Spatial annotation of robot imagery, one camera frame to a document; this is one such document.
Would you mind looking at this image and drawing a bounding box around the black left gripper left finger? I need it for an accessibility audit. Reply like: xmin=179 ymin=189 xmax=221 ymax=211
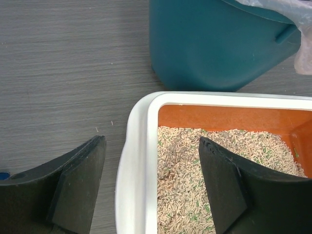
xmin=0 ymin=136 xmax=106 ymax=234

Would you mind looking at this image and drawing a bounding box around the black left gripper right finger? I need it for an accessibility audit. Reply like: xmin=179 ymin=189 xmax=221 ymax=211
xmin=198 ymin=137 xmax=312 ymax=234

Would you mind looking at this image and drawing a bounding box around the white orange litter box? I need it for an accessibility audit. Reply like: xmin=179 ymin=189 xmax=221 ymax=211
xmin=115 ymin=92 xmax=312 ymax=234

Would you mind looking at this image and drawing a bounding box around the cat litter sand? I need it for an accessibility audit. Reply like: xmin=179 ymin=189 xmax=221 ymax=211
xmin=157 ymin=126 xmax=304 ymax=234

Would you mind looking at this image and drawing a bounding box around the blue white box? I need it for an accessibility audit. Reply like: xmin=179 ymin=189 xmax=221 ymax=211
xmin=0 ymin=172 xmax=10 ymax=180

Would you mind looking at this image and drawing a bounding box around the teal trash bin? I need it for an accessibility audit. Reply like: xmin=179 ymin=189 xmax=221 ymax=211
xmin=149 ymin=0 xmax=301 ymax=92

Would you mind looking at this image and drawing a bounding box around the clear plastic bin liner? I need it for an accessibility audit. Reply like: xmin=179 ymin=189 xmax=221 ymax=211
xmin=236 ymin=0 xmax=312 ymax=75

